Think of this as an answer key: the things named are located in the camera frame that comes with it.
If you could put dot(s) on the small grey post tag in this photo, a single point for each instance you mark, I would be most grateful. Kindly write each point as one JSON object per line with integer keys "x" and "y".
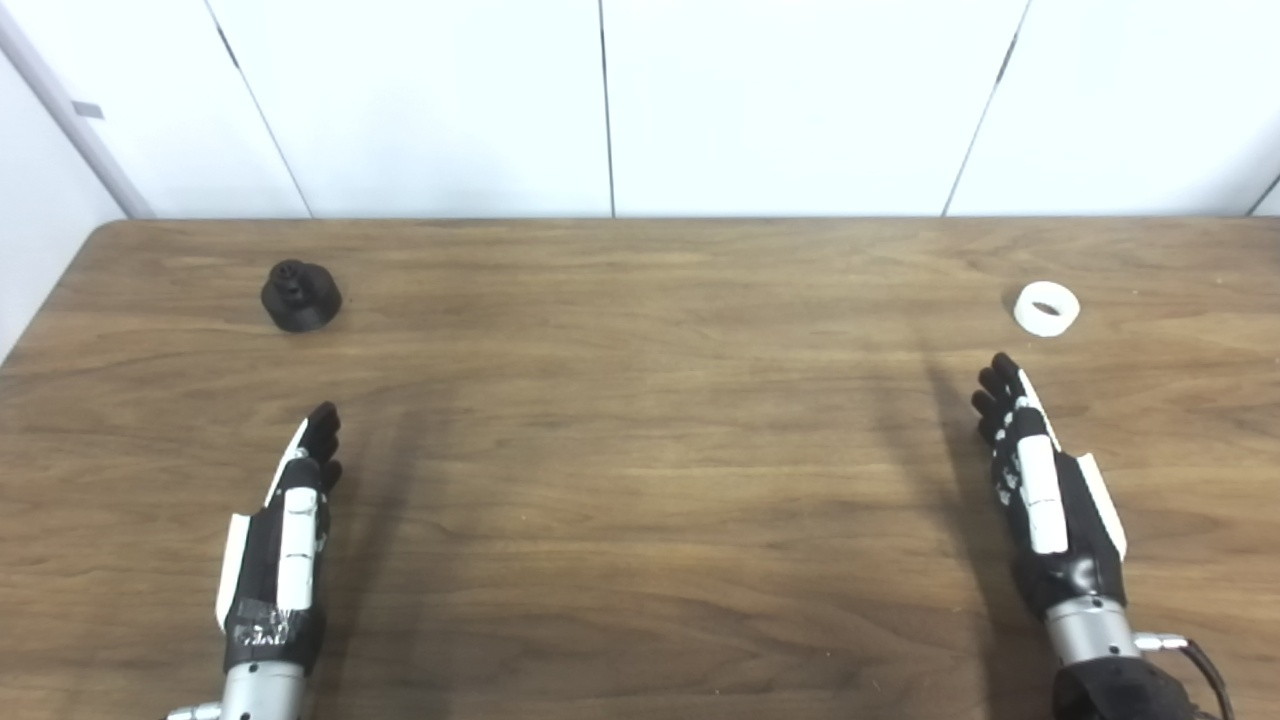
{"x": 88, "y": 110}

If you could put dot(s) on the grey wall corner post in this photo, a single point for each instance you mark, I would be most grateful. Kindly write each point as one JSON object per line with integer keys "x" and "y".
{"x": 75, "y": 120}

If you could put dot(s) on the round black plastic part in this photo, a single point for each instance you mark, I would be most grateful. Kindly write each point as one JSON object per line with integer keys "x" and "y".
{"x": 300, "y": 300}

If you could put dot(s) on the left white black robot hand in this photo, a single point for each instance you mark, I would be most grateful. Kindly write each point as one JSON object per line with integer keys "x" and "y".
{"x": 297, "y": 545}

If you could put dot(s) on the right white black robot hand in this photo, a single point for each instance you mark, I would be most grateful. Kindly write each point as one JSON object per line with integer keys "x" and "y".
{"x": 1042, "y": 500}

